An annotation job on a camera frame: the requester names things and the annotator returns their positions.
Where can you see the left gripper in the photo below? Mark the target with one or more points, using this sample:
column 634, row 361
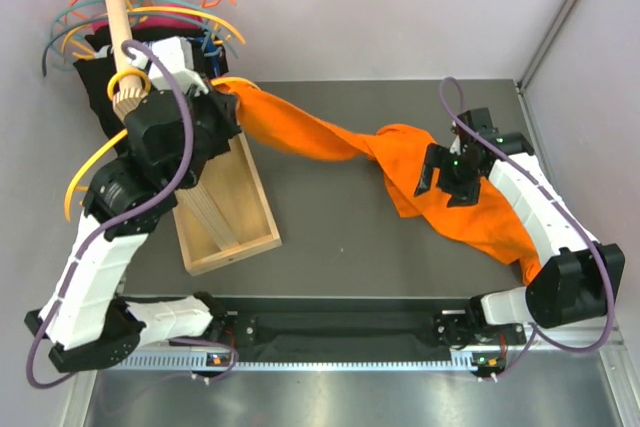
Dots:
column 225, row 104

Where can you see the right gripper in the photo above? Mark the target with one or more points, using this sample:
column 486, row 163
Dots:
column 438, row 156

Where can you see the yellow hanger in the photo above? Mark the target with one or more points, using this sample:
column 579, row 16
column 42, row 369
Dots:
column 74, row 183
column 82, row 14

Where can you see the orange trousers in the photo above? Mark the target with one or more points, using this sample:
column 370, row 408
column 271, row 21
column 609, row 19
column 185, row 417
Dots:
column 491, row 225

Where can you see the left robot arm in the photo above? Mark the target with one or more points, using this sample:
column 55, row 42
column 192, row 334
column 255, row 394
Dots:
column 89, row 325

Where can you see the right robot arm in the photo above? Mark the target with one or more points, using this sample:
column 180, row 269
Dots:
column 578, row 278

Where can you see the black hanging garment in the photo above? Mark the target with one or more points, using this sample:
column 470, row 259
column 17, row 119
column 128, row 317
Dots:
column 95, row 92

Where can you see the blue hanging garment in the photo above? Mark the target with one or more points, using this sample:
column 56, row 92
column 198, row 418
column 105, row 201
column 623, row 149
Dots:
column 215, row 60

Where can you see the wooden rack base tray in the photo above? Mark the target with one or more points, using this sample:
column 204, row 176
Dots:
column 226, row 218

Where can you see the wooden rack pole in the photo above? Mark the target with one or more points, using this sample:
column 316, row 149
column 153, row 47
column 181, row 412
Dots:
column 131, row 93

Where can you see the pink hanging garment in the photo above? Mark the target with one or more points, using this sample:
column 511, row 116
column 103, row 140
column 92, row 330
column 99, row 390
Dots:
column 167, row 19

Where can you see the corner aluminium profile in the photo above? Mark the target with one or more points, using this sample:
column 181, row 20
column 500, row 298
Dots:
column 552, row 34

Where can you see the aluminium frame rail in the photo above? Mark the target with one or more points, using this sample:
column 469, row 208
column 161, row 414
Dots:
column 333, row 363

